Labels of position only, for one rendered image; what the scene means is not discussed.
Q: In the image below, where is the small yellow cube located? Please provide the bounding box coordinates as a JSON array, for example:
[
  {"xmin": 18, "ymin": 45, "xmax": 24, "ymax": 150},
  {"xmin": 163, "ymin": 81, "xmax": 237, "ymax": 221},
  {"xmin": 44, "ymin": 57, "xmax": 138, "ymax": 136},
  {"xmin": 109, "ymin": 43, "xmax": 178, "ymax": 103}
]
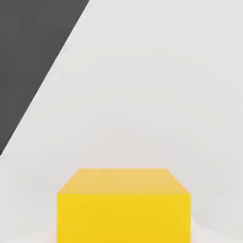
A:
[{"xmin": 56, "ymin": 168, "xmax": 192, "ymax": 243}]

